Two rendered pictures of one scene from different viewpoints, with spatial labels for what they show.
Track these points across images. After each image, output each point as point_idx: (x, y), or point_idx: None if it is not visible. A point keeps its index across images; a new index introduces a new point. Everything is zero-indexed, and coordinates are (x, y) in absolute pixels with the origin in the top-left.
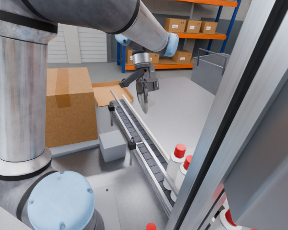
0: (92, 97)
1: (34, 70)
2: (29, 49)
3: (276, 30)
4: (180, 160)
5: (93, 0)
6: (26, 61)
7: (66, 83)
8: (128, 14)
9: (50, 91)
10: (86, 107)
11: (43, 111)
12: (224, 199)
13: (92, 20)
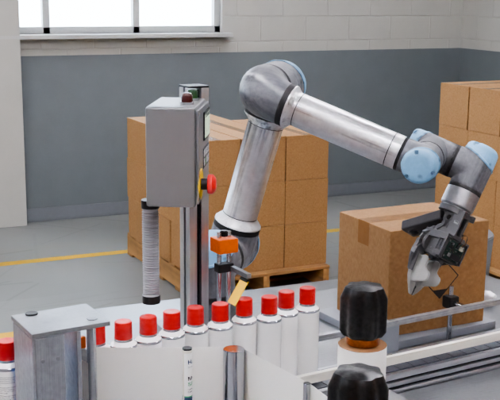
0: (388, 240)
1: (252, 144)
2: (254, 129)
3: None
4: (297, 306)
5: (249, 102)
6: (250, 137)
7: (400, 218)
8: (270, 111)
9: (366, 216)
10: (380, 255)
11: (251, 181)
12: (188, 217)
13: (255, 113)
